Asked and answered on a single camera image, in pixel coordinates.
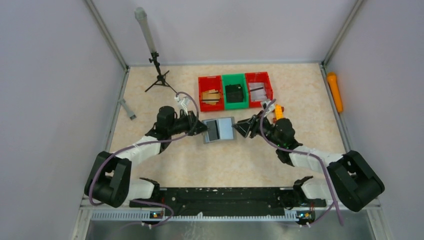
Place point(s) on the clear bag in bin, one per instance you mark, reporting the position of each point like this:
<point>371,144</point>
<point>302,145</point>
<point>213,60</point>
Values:
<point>257,97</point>

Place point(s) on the left red bin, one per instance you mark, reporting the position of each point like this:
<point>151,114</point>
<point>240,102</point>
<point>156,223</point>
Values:
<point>207,83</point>

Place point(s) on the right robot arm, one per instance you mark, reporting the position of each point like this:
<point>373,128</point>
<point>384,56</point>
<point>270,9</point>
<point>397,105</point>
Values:
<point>348,176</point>

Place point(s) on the red bin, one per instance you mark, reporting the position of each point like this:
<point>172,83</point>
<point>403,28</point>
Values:
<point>207,83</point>
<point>258,77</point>

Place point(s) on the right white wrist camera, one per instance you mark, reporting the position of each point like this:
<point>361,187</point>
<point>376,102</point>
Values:
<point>268,106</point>

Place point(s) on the small grey bracket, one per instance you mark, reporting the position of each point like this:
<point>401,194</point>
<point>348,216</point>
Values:
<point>131,115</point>

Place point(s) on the white credit card black stripe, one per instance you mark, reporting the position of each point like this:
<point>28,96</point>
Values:
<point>257,88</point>

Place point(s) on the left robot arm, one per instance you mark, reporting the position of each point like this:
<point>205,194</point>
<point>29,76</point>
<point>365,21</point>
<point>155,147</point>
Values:
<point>110,181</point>

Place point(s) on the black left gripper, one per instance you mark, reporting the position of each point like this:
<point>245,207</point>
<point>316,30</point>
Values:
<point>192,123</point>

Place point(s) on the grey card holder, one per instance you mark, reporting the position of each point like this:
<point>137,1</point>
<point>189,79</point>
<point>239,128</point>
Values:
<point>219,129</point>

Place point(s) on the orange flashlight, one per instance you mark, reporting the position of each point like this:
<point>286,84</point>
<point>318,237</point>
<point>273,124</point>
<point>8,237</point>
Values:
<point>333,85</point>

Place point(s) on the green bin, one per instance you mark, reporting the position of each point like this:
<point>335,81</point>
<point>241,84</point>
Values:
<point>233,79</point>

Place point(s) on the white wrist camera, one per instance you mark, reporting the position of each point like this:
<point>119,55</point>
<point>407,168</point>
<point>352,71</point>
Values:
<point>268,106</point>
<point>183,103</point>

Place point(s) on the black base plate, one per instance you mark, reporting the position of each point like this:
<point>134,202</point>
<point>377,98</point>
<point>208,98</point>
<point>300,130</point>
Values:
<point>229,201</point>

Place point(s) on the yellow toy brick car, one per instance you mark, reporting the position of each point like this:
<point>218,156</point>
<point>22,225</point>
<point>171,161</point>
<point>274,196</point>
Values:
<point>278,112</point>

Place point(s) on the right red bin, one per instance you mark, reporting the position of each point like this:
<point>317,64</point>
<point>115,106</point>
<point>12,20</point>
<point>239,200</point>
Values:
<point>258,77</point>

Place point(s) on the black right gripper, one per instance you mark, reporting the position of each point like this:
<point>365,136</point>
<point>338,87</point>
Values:
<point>258,122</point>

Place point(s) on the black tripod with grey tube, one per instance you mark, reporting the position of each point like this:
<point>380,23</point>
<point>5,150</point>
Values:
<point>142,19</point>

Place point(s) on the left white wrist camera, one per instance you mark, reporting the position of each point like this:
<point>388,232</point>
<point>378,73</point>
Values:
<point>183,103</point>

